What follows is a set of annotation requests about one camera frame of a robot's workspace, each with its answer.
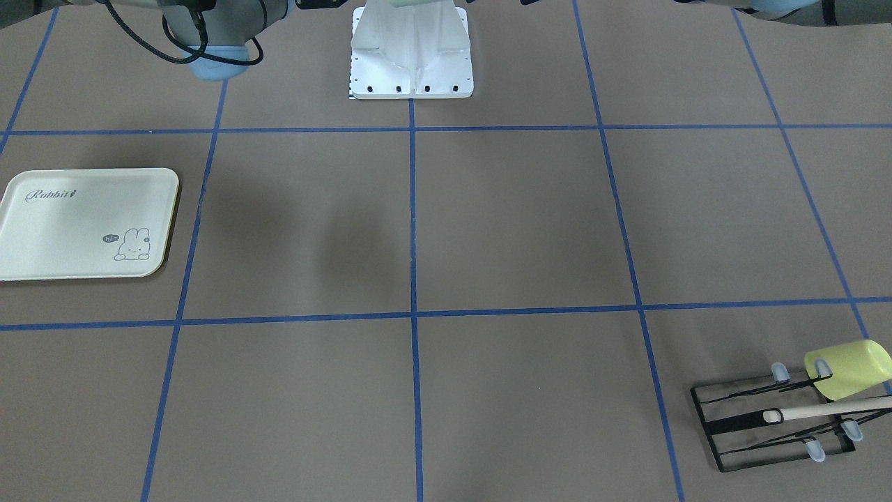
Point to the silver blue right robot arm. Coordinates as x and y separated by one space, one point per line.
216 40

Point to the white rabbit print tray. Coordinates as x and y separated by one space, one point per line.
71 224

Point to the yellow cup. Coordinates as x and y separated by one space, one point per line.
843 370

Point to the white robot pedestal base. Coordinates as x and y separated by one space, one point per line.
404 50

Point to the black wire cup rack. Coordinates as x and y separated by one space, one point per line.
780 418

